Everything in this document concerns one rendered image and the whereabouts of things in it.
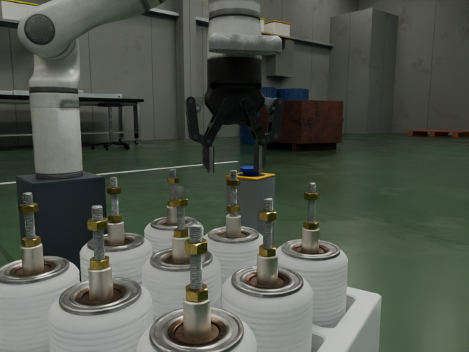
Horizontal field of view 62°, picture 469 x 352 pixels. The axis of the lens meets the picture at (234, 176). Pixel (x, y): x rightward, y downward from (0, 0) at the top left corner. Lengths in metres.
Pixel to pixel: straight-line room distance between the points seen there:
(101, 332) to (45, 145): 0.54
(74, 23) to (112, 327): 0.61
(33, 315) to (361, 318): 0.37
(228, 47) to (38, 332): 0.38
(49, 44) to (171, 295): 0.56
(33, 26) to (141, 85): 6.96
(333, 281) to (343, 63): 11.02
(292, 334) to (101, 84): 7.18
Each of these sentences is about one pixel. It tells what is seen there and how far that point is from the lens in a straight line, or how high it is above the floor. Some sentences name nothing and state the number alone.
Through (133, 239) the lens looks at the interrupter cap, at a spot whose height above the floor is 0.25.
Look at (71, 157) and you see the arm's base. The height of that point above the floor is 0.34.
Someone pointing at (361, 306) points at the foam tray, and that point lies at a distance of 0.56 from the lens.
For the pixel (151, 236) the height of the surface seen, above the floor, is 0.24.
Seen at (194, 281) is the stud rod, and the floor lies 0.30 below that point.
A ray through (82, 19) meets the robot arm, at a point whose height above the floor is 0.60.
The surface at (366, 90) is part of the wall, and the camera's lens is 11.00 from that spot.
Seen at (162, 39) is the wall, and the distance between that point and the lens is 8.15.
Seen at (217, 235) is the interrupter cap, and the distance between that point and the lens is 0.57.
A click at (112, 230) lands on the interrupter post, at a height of 0.27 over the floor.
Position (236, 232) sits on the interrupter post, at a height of 0.26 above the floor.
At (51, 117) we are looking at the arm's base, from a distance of 0.85.
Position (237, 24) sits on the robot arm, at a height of 0.54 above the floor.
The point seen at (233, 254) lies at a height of 0.24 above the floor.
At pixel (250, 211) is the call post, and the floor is 0.25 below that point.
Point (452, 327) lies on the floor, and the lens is 0.96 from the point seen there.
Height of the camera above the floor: 0.42
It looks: 8 degrees down
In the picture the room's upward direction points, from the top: straight up
